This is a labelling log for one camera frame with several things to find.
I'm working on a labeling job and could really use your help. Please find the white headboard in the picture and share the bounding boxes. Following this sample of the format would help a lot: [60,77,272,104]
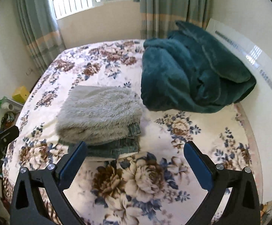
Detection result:
[206,19,272,202]

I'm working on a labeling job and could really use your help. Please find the left green curtain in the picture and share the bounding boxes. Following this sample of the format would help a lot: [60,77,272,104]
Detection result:
[14,0,66,73]

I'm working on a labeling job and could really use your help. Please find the grey fluffy pants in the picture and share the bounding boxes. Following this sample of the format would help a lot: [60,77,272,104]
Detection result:
[56,85,143,145]

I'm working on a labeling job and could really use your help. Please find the yellow box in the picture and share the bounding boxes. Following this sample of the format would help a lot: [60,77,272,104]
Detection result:
[12,86,30,104]

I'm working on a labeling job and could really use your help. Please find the floral fleece bed blanket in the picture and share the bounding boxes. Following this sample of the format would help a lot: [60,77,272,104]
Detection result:
[1,39,264,225]

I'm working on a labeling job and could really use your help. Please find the folded green denim jeans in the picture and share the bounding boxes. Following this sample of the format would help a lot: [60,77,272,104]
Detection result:
[56,120,141,159]

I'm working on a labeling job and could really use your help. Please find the white plastic pipe fitting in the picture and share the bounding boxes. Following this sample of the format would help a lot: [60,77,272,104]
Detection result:
[0,98,24,113]

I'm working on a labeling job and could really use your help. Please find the green curtain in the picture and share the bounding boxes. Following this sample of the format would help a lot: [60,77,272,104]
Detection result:
[14,0,66,73]
[140,0,211,39]

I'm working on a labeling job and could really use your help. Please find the dark green plush blanket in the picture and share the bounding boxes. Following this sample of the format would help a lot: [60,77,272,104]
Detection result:
[141,21,257,113]

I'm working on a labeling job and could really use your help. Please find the right green curtain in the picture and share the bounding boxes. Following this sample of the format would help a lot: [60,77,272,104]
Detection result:
[140,0,211,39]

